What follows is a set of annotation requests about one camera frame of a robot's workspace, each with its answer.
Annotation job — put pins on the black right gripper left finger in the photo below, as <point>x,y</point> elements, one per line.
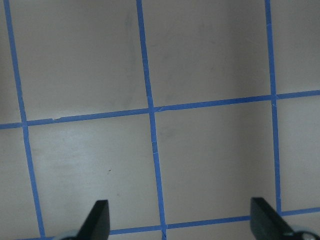
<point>95,227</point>

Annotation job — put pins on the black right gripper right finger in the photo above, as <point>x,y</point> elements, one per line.
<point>267,224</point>

